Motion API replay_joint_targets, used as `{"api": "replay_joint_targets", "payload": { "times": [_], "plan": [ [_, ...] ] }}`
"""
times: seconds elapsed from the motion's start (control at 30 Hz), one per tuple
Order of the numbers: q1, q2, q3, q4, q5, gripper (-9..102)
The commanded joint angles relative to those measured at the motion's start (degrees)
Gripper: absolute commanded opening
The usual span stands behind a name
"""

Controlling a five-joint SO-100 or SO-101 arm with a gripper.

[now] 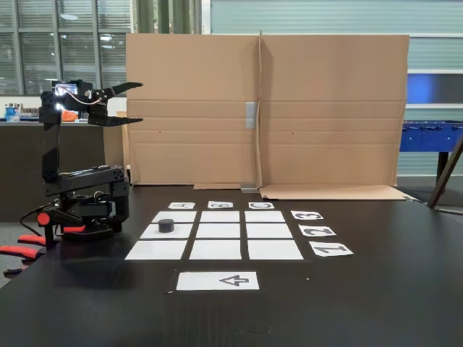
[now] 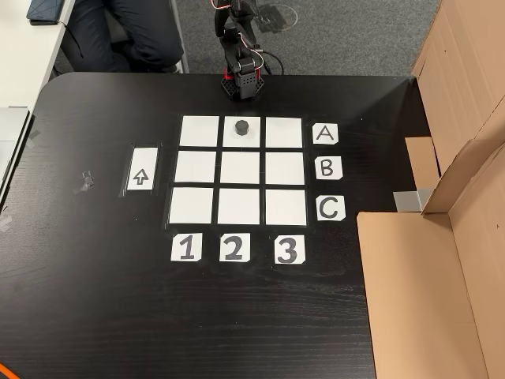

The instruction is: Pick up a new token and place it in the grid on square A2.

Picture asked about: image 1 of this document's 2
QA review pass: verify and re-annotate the white paper grid square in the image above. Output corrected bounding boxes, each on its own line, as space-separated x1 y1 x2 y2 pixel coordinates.
200 211 240 223
246 223 293 239
124 240 188 260
248 240 304 260
140 223 194 239
151 211 197 223
195 223 241 239
189 240 242 260
245 211 286 223

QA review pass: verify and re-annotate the black mini fridge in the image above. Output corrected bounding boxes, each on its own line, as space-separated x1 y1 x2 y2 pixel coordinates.
51 79 95 120

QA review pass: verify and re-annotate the dark counter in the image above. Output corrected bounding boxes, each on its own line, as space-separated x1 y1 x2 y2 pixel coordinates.
0 121 122 222

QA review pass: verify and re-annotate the brown cardboard panel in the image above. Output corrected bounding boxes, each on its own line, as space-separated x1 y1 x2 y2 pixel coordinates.
125 33 262 191
258 33 416 202

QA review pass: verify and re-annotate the red black clamp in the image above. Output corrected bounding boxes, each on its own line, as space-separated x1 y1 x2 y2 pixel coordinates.
0 234 47 279
35 206 88 251

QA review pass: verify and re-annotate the grey tape strip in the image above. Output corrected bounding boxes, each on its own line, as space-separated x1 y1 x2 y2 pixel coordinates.
245 102 257 129

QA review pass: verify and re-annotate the white arrow paper sheet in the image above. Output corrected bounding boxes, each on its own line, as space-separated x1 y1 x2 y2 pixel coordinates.
176 271 260 291

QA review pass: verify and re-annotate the number 3 paper sheet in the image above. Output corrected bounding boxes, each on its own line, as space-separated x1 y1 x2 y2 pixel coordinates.
291 210 324 220

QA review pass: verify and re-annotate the number 2 paper sheet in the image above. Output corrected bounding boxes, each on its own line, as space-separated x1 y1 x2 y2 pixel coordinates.
298 225 337 238

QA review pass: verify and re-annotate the number 1 paper sheet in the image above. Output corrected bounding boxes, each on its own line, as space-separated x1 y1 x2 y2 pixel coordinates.
309 243 354 257

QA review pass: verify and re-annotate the blue foosball table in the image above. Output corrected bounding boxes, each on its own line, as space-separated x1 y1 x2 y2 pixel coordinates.
399 120 463 178

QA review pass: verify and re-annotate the brown wooden easel leg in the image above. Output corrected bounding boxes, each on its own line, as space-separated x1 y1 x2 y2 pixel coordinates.
427 137 463 209

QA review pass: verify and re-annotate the red white servo cable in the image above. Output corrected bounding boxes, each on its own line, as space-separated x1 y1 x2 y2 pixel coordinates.
60 85 106 107

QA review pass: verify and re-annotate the thin black cable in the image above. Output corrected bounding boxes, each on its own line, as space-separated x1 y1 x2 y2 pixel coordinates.
20 205 48 236

